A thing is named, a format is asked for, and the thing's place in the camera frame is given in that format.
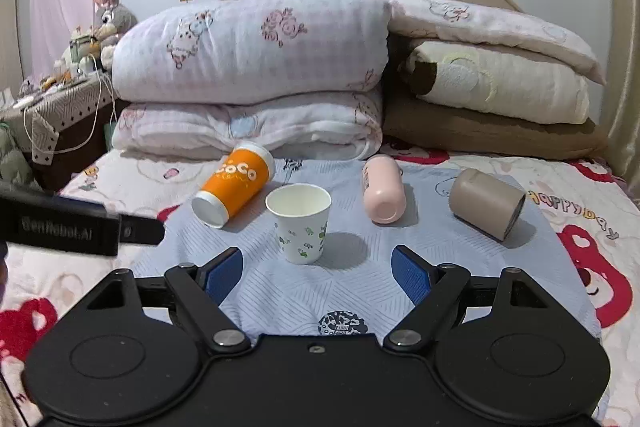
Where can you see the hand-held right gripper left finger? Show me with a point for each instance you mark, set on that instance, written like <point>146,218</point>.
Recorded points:
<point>225,274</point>

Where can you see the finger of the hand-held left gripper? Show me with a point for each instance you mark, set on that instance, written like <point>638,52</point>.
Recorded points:
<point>142,232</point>

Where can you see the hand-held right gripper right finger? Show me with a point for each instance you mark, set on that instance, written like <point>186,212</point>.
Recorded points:
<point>410,274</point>

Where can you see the orange cup with white lid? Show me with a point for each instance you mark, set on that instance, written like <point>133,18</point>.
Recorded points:
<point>237,182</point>

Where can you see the taupe cup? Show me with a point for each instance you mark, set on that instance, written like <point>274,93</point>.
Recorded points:
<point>482,202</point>

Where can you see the white floral paper cup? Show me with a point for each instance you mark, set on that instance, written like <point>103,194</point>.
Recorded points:
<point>301,227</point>

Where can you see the green quilted cloth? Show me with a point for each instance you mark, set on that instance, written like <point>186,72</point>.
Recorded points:
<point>12,157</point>

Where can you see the light blue patterned mat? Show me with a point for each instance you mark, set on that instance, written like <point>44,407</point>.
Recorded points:
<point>310,292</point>

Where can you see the pink bottle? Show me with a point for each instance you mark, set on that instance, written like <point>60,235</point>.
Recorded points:
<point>382,189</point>

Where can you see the nightstand with patterned cloth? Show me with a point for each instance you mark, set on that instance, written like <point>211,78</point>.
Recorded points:
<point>65,117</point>

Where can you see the pink plaid folded quilt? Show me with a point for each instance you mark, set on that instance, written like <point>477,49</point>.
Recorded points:
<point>250,42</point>
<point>200,127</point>

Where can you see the printed cartoon bed sheet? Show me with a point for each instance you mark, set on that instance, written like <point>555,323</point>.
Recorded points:
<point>575,217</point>

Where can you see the cream and brown pillow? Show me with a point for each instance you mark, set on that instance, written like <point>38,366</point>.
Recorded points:
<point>500,82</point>

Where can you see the grey plush rabbit toy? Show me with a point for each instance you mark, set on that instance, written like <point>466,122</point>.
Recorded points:
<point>112,19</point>

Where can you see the pink printed pillow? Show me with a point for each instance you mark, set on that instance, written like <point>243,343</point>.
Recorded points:
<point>490,27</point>

